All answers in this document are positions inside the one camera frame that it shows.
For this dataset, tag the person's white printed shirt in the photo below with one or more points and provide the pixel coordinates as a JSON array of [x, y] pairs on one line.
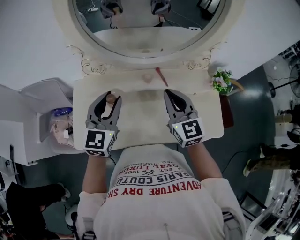
[[159, 206]]

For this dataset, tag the small pink jar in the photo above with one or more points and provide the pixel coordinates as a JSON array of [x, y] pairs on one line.
[[147, 77]]

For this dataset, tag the dark red tapered stick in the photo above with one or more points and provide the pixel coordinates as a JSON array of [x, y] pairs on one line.
[[162, 77]]

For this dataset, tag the person's left forearm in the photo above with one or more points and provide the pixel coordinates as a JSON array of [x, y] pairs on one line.
[[96, 173]]

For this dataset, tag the pink clothes pile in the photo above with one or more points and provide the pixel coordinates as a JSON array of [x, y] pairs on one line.
[[59, 131]]

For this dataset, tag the white metal rack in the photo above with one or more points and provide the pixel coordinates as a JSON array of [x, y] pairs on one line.
[[279, 211]]

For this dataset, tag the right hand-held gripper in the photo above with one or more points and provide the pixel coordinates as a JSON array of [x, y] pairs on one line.
[[189, 131]]

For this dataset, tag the wooden chair dark red seat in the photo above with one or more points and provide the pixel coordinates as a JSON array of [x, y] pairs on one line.
[[227, 110]]

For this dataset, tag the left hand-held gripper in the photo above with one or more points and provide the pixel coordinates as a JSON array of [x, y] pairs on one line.
[[95, 140]]

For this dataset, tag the blue shiny bag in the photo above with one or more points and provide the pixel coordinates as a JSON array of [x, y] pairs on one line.
[[62, 112]]

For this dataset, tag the white office chair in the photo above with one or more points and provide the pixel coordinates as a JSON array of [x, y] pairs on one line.
[[44, 100]]

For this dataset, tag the person's right forearm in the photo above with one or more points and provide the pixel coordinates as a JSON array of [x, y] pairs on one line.
[[204, 161]]

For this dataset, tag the small potted flower plant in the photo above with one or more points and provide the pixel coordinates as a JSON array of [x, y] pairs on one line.
[[221, 80]]

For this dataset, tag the oval mirror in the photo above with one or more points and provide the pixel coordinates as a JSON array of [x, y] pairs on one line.
[[147, 25]]

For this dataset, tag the white round headset device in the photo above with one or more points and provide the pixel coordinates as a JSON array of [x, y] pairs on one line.
[[71, 214]]

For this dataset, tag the black standing fan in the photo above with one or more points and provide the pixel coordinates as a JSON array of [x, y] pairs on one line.
[[294, 79]]

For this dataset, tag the cream dressing table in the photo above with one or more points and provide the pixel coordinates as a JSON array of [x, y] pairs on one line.
[[140, 122]]

